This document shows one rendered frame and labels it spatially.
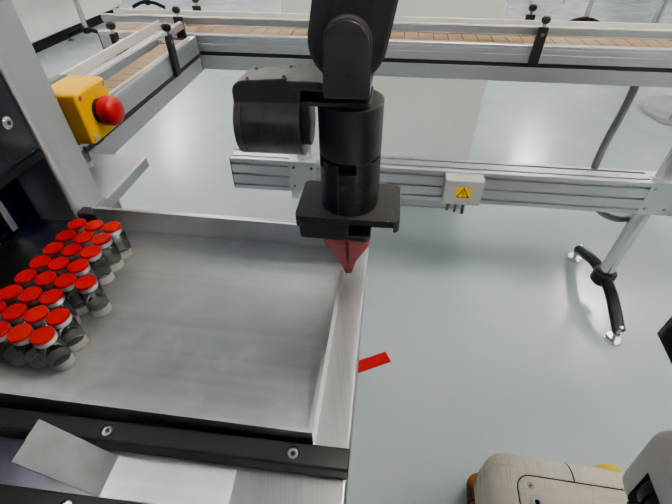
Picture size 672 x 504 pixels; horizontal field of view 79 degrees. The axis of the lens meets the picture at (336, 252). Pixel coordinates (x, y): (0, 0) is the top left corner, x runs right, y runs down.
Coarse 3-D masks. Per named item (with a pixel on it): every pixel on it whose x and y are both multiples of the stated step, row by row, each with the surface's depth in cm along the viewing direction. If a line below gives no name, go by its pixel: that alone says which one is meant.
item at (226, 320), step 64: (192, 256) 52; (256, 256) 52; (320, 256) 52; (128, 320) 44; (192, 320) 44; (256, 320) 44; (320, 320) 44; (0, 384) 38; (64, 384) 38; (128, 384) 38; (192, 384) 38; (256, 384) 38; (320, 384) 35
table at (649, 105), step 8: (656, 96) 314; (664, 96) 314; (640, 104) 308; (648, 104) 303; (656, 104) 303; (664, 104) 303; (648, 112) 294; (656, 112) 292; (664, 112) 292; (664, 120) 284
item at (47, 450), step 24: (48, 432) 30; (24, 456) 29; (48, 456) 30; (72, 456) 31; (96, 456) 32; (72, 480) 30; (96, 480) 32; (120, 480) 32; (144, 480) 32; (168, 480) 32; (192, 480) 32; (216, 480) 32
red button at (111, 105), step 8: (104, 96) 56; (112, 96) 57; (96, 104) 56; (104, 104) 56; (112, 104) 56; (120, 104) 58; (104, 112) 56; (112, 112) 56; (120, 112) 58; (104, 120) 57; (112, 120) 57; (120, 120) 58
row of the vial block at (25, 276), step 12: (72, 228) 49; (84, 228) 49; (60, 240) 47; (72, 240) 48; (48, 252) 45; (60, 252) 46; (36, 264) 44; (24, 276) 43; (12, 288) 41; (24, 288) 43; (12, 300) 41; (0, 312) 39; (0, 360) 40
